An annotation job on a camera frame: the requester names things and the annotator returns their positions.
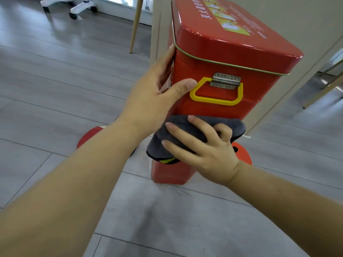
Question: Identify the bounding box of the red fire extinguisher box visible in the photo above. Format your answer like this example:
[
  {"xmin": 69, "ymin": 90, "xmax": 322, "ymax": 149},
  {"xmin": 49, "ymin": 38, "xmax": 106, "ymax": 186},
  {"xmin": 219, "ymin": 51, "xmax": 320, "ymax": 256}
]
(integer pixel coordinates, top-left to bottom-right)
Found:
[{"xmin": 151, "ymin": 0, "xmax": 304, "ymax": 185}]

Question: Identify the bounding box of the person's left forearm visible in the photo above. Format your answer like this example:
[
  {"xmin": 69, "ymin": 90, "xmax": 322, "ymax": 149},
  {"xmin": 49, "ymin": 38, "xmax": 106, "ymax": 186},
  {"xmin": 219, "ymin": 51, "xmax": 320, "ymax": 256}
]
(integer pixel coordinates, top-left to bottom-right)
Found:
[{"xmin": 0, "ymin": 119, "xmax": 145, "ymax": 257}]

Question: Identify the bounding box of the person's right hand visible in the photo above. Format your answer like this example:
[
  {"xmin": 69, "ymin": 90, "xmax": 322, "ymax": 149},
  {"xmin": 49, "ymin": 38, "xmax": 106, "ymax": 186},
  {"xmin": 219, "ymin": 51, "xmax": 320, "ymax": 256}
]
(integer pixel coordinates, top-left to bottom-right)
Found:
[{"xmin": 160, "ymin": 115, "xmax": 241, "ymax": 187}]

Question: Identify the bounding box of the person's left hand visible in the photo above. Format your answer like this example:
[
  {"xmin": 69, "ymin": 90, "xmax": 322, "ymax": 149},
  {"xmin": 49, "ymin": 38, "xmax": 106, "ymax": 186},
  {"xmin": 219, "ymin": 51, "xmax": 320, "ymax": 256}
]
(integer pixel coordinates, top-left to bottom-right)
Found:
[{"xmin": 116, "ymin": 44, "xmax": 198, "ymax": 140}]

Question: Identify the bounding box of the red paddle with purple handle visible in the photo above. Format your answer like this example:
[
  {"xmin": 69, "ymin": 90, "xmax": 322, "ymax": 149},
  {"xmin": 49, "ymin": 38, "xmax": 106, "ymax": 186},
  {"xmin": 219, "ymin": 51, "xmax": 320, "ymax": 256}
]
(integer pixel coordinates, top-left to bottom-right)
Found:
[{"xmin": 232, "ymin": 141, "xmax": 253, "ymax": 166}]

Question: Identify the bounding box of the white folding table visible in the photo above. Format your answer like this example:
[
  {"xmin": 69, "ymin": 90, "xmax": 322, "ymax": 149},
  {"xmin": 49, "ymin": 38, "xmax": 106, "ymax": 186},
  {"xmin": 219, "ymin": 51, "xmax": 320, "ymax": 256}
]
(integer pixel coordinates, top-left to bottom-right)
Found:
[
  {"xmin": 69, "ymin": 0, "xmax": 98, "ymax": 20},
  {"xmin": 40, "ymin": 0, "xmax": 74, "ymax": 13}
]

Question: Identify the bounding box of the red paddle with red-black handle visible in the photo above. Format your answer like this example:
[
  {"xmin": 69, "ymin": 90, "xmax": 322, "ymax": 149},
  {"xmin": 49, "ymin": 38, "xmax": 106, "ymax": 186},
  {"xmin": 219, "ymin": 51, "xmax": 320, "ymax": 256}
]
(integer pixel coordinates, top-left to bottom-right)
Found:
[{"xmin": 76, "ymin": 125, "xmax": 108, "ymax": 150}]

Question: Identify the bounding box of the person's right forearm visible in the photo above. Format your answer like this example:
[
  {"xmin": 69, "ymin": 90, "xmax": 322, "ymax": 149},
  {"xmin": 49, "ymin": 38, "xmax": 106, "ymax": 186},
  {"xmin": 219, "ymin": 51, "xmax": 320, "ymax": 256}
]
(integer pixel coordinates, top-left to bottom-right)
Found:
[{"xmin": 226, "ymin": 160, "xmax": 343, "ymax": 257}]

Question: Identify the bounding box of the dark grey cleaning cloth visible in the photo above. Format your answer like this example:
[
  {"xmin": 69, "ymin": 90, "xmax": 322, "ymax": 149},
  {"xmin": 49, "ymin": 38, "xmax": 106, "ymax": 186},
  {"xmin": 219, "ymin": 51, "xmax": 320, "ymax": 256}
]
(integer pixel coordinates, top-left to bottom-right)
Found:
[{"xmin": 146, "ymin": 114, "xmax": 247, "ymax": 165}]

